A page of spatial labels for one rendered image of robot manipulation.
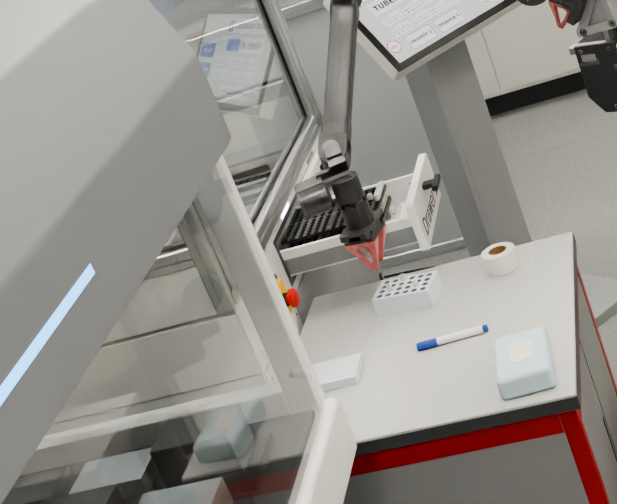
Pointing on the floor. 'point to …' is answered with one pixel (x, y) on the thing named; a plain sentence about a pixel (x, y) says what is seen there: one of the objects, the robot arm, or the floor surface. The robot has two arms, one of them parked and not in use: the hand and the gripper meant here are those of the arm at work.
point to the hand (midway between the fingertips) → (376, 262)
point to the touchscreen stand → (484, 168)
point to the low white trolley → (480, 391)
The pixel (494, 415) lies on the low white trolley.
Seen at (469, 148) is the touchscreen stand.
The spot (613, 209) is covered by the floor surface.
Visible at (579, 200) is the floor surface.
